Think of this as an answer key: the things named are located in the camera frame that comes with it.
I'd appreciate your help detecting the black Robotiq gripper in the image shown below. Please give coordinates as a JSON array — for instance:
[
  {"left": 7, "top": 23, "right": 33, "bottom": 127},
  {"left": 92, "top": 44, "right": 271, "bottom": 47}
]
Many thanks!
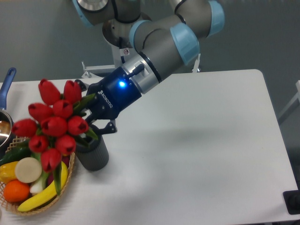
[{"left": 75, "top": 67, "right": 142, "bottom": 135}]

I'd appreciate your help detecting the red tulip bouquet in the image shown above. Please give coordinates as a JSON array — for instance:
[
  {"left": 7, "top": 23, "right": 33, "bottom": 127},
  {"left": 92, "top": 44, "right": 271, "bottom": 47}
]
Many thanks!
[{"left": 12, "top": 79, "right": 98, "bottom": 195}]

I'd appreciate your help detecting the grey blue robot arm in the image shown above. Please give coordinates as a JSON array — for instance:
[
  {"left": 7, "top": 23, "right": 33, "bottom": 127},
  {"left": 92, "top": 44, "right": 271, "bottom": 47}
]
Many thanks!
[{"left": 73, "top": 0, "right": 225, "bottom": 135}]

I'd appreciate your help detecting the dark grey ribbed vase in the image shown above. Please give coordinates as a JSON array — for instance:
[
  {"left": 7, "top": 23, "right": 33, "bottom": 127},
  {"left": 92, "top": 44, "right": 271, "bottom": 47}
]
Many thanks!
[{"left": 75, "top": 134, "right": 109, "bottom": 171}]

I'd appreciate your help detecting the dark red fruit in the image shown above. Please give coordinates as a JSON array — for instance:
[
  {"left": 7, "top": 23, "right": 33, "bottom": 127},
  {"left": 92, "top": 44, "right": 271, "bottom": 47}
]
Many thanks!
[{"left": 46, "top": 156, "right": 70, "bottom": 186}]

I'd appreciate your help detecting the green cucumber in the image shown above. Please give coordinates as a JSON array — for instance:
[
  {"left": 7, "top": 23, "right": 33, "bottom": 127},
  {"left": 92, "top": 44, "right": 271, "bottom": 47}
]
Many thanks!
[{"left": 0, "top": 147, "right": 31, "bottom": 165}]

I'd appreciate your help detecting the beige round disc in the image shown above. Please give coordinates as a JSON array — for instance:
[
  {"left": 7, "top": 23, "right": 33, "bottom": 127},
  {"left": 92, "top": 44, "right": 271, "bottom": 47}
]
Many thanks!
[{"left": 15, "top": 157, "right": 42, "bottom": 183}]

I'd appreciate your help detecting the yellow banana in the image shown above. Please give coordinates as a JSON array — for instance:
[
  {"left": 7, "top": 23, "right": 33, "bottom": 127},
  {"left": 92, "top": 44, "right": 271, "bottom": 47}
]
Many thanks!
[{"left": 17, "top": 162, "right": 68, "bottom": 212}]

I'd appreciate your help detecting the green bok choy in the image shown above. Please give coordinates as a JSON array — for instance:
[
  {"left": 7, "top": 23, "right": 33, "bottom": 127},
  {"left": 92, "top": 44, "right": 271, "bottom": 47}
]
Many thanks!
[{"left": 30, "top": 152, "right": 49, "bottom": 195}]

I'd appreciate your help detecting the yellow bell pepper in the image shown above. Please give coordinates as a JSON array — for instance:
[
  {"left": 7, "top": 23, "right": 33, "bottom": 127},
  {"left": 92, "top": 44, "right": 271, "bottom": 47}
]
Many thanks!
[{"left": 0, "top": 161, "right": 18, "bottom": 184}]

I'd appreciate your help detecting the orange fruit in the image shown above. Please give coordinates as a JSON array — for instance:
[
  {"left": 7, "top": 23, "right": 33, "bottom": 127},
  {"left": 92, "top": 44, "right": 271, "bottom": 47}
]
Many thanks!
[{"left": 3, "top": 180, "right": 30, "bottom": 203}]

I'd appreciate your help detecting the woven wicker basket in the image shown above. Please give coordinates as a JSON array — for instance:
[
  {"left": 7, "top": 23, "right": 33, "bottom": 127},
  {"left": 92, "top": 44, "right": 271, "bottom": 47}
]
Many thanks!
[{"left": 0, "top": 153, "right": 75, "bottom": 216}]

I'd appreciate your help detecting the black device at edge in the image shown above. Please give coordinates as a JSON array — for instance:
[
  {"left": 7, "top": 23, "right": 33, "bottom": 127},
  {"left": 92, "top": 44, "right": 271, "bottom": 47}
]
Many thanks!
[{"left": 283, "top": 190, "right": 300, "bottom": 215}]

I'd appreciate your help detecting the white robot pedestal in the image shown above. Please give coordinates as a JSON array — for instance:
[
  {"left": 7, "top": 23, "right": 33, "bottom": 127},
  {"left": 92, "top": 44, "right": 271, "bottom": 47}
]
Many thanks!
[{"left": 81, "top": 11, "right": 155, "bottom": 79}]

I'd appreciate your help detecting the blue handled saucepan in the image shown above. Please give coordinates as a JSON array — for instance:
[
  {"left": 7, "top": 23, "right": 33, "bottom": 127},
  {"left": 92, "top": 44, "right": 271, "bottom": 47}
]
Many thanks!
[{"left": 0, "top": 67, "right": 16, "bottom": 157}]

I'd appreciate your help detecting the white frame at right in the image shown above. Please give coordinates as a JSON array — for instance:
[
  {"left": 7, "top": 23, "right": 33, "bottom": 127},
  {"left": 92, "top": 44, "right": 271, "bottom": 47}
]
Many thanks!
[{"left": 277, "top": 80, "right": 300, "bottom": 125}]

